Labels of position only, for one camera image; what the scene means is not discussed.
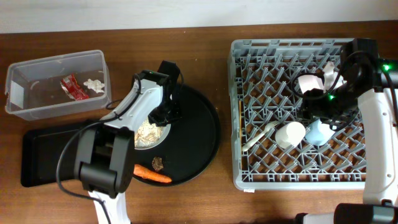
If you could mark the grey plate with food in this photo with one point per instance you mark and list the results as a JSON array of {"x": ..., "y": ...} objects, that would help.
[{"x": 149, "y": 135}]

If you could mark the grey dishwasher rack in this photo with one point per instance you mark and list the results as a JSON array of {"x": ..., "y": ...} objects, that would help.
[{"x": 263, "y": 89}]

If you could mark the red crumpled wrapper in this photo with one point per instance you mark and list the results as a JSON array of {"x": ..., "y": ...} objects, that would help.
[{"x": 71, "y": 87}]

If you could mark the crumpled white tissue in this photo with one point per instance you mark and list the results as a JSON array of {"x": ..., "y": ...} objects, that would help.
[{"x": 95, "y": 85}]

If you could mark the black rectangular tray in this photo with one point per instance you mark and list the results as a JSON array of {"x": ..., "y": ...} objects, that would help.
[{"x": 41, "y": 149}]

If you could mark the wooden chopstick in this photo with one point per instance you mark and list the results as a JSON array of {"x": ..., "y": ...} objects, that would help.
[{"x": 240, "y": 118}]

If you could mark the clear plastic bin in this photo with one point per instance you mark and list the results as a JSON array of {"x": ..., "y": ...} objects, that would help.
[{"x": 34, "y": 91}]

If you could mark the light blue cup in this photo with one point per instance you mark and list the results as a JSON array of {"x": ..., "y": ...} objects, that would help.
[{"x": 319, "y": 133}]

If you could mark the white paper cup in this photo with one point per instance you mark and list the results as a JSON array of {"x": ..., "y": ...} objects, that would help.
[{"x": 290, "y": 135}]

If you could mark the round black tray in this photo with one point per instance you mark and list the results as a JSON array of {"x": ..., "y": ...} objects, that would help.
[{"x": 191, "y": 144}]

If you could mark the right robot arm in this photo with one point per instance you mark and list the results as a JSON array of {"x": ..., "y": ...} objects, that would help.
[{"x": 366, "y": 85}]

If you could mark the white plastic fork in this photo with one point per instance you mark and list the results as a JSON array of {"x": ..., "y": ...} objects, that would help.
[{"x": 254, "y": 140}]

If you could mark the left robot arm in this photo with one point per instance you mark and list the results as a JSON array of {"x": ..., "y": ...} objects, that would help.
[{"x": 103, "y": 162}]

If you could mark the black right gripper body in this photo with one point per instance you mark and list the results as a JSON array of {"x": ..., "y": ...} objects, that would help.
[{"x": 333, "y": 107}]

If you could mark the orange carrot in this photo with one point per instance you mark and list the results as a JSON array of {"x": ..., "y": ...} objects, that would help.
[{"x": 145, "y": 173}]

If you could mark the brown food scrap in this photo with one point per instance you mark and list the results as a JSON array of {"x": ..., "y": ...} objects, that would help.
[{"x": 157, "y": 164}]

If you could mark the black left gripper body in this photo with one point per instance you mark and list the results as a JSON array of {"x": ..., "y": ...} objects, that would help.
[{"x": 168, "y": 112}]

